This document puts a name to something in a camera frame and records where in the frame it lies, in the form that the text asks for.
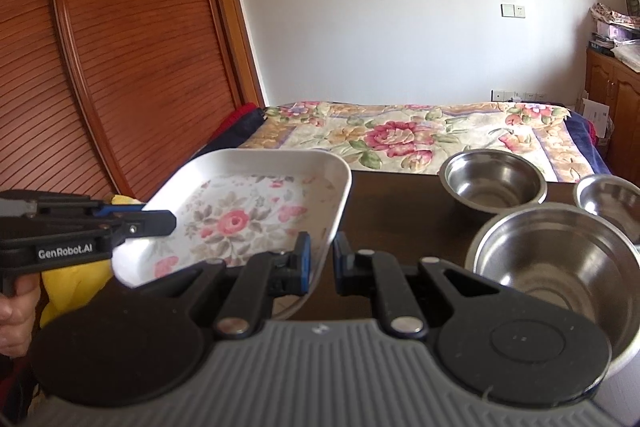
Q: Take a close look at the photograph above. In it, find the floral square plate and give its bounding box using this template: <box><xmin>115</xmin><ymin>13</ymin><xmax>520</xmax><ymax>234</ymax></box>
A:
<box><xmin>112</xmin><ymin>148</ymin><xmax>352</xmax><ymax>288</ymax></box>

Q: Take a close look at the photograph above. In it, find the medium steel bowl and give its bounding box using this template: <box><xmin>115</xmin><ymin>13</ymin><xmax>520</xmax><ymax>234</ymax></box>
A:
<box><xmin>438</xmin><ymin>148</ymin><xmax>548</xmax><ymax>215</ymax></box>

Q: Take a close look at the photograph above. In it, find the large steel bowl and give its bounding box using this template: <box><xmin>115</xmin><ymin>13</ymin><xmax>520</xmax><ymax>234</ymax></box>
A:
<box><xmin>464</xmin><ymin>202</ymin><xmax>639</xmax><ymax>377</ymax></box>

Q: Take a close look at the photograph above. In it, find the small steel bowl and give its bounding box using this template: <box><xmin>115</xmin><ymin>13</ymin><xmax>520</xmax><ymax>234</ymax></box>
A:
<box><xmin>573</xmin><ymin>174</ymin><xmax>640</xmax><ymax>246</ymax></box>

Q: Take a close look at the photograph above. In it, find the person's left hand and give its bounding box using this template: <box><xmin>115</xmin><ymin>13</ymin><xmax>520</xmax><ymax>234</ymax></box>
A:
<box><xmin>0</xmin><ymin>273</ymin><xmax>40</xmax><ymax>358</ymax></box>

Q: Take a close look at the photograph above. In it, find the yellow plush toy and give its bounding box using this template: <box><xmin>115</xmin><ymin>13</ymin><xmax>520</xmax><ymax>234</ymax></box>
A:
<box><xmin>39</xmin><ymin>194</ymin><xmax>144</xmax><ymax>329</ymax></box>

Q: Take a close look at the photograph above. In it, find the floral bed quilt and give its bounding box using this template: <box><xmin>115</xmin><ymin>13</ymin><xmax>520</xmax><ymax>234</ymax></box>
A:
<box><xmin>243</xmin><ymin>101</ymin><xmax>608</xmax><ymax>183</ymax></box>

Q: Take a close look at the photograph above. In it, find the navy folded cloth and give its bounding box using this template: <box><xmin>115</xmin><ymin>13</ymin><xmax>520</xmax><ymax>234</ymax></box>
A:
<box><xmin>192</xmin><ymin>107</ymin><xmax>266</xmax><ymax>159</ymax></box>

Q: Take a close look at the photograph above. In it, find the red folded cloth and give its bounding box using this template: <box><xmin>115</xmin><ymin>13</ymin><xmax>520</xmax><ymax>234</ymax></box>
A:
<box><xmin>209</xmin><ymin>103</ymin><xmax>258</xmax><ymax>141</ymax></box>

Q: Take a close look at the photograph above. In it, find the wooden louvered wardrobe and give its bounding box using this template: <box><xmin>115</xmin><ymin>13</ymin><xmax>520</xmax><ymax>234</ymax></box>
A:
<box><xmin>1</xmin><ymin>0</ymin><xmax>264</xmax><ymax>199</ymax></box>

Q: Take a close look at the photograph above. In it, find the white power strip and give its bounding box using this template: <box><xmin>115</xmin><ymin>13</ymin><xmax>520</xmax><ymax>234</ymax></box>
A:
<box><xmin>490</xmin><ymin>89</ymin><xmax>546</xmax><ymax>103</ymax></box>

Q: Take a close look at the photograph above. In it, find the white paper bag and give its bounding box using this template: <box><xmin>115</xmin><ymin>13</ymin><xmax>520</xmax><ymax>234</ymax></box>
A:
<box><xmin>582</xmin><ymin>98</ymin><xmax>610</xmax><ymax>139</ymax></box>

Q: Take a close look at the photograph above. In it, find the wooden sideboard cabinet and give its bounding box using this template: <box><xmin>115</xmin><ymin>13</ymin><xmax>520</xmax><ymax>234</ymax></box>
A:
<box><xmin>585</xmin><ymin>49</ymin><xmax>640</xmax><ymax>185</ymax></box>

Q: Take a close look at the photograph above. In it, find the stack of papers and boxes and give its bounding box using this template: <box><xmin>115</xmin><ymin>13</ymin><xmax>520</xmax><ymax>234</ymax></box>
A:
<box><xmin>589</xmin><ymin>2</ymin><xmax>639</xmax><ymax>72</ymax></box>

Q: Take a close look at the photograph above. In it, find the wall switch socket plate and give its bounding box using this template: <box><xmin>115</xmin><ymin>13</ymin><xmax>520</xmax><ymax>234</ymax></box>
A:
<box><xmin>501</xmin><ymin>4</ymin><xmax>526</xmax><ymax>18</ymax></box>

